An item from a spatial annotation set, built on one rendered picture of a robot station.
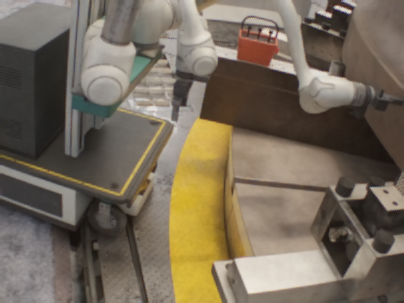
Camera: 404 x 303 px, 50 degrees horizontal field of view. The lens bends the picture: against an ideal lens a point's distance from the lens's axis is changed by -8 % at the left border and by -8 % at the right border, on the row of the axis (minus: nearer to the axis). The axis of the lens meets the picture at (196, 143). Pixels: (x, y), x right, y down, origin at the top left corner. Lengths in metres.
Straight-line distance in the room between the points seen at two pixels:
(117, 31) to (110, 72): 0.13
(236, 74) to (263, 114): 0.26
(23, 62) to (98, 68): 0.51
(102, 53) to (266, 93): 1.18
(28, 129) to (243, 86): 1.10
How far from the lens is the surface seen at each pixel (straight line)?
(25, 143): 2.05
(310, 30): 3.39
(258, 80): 2.39
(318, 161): 2.44
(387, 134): 1.95
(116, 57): 1.43
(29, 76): 1.88
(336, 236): 1.60
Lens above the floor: 1.55
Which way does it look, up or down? 33 degrees down
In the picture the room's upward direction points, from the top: 12 degrees clockwise
